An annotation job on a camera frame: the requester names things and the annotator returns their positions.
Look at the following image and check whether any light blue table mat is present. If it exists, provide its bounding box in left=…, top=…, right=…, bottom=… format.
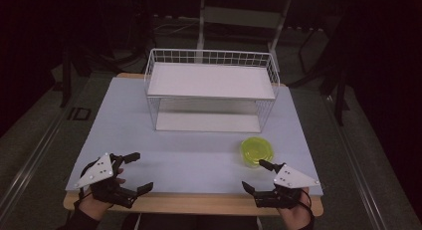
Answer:
left=65, top=77, right=324, bottom=196

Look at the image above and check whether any round yellow-green container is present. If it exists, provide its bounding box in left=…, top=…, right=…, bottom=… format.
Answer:
left=240, top=136, right=276, bottom=169

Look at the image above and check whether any white floor cable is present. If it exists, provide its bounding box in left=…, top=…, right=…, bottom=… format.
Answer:
left=151, top=15, right=201, bottom=37

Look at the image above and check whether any wooden table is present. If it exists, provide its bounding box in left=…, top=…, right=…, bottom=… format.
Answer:
left=62, top=72, right=325, bottom=218

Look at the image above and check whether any black metal stand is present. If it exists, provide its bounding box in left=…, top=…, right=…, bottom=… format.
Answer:
left=59, top=45, right=74, bottom=109

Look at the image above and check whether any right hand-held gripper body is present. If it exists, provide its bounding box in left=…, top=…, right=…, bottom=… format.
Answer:
left=253, top=163, right=321, bottom=210

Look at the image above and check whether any person's right hand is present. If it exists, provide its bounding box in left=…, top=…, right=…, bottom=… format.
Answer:
left=278, top=186, right=316, bottom=230

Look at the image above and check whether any white wire shelf rack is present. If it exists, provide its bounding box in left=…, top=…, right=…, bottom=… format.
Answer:
left=143, top=48, right=282, bottom=134

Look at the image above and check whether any metal floor rail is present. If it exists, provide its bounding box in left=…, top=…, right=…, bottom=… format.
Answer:
left=322, top=95, right=389, bottom=230
left=0, top=104, right=73, bottom=218

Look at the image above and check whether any person's left hand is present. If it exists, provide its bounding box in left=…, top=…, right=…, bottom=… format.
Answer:
left=78, top=167, right=127, bottom=222

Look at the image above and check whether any white metal frame stand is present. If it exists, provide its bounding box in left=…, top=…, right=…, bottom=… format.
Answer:
left=194, top=0, right=294, bottom=72

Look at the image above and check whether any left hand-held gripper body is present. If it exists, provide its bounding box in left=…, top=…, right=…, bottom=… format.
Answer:
left=74, top=152, right=139, bottom=210

